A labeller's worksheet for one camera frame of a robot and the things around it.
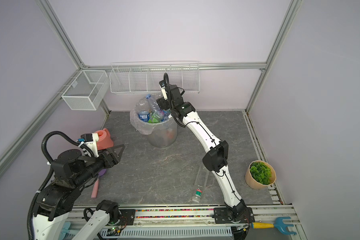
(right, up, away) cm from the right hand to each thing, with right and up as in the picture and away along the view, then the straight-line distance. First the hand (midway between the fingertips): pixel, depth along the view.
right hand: (167, 96), depth 85 cm
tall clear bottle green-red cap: (+19, -49, 0) cm, 53 cm away
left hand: (-17, -27, -23) cm, 39 cm away
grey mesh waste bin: (-2, -23, +4) cm, 24 cm away
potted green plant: (+49, -42, -9) cm, 65 cm away
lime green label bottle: (-6, -13, -2) cm, 14 cm away
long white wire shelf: (-16, +15, +12) cm, 25 cm away
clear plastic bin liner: (-12, -18, -4) cm, 22 cm away
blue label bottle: (-13, -8, -2) cm, 16 cm away
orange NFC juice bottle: (+1, -23, +6) cm, 23 cm away
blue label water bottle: (-1, -12, -2) cm, 12 cm away
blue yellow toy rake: (+56, -65, -14) cm, 87 cm away
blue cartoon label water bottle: (-9, -4, +4) cm, 11 cm away
